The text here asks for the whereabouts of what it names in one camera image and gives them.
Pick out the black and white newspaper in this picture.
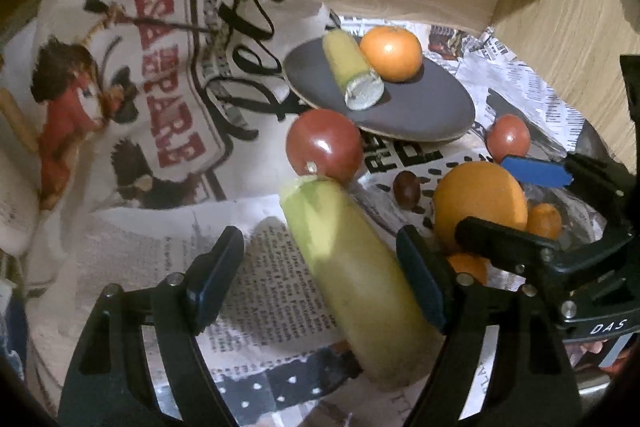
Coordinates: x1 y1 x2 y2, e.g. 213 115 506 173
24 13 606 427

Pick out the person's right hand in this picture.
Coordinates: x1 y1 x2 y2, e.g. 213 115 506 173
574 340 606 366

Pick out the red tomato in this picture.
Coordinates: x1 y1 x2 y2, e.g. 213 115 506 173
285 108 363 184
485 114 530 164

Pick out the dark round plate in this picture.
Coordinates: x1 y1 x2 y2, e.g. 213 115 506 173
283 38 476 142

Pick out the printed newspaper cloth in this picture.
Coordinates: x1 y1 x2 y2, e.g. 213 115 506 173
1 0 336 255

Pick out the medium dimpled orange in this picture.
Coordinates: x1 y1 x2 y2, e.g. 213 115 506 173
447 253 489 285

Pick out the small mandarin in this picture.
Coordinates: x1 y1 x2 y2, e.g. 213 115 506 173
526 202 563 239

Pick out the large orange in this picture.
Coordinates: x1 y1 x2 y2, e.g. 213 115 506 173
359 26 423 82
432 161 528 251

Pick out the yellow-green corn cob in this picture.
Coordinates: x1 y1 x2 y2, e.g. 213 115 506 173
322 29 385 110
280 176 442 390

